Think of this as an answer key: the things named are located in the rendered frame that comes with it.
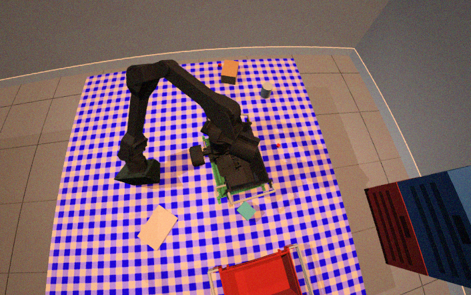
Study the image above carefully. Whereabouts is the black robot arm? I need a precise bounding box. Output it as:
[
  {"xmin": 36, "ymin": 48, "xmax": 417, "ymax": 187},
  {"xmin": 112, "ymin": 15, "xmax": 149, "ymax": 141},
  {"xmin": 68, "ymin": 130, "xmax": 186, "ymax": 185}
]
[{"xmin": 117, "ymin": 59, "xmax": 261, "ymax": 177}]

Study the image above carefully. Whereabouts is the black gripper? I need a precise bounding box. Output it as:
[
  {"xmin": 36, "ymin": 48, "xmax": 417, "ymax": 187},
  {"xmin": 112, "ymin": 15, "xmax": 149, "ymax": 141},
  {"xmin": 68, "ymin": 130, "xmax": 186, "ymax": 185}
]
[{"xmin": 189, "ymin": 144, "xmax": 230, "ymax": 167}]

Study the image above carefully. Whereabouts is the green plastic tray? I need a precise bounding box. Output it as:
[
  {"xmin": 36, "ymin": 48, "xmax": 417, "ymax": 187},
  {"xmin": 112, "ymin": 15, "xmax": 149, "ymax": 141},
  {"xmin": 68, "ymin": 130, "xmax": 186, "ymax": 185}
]
[{"xmin": 201, "ymin": 135, "xmax": 266, "ymax": 204}]

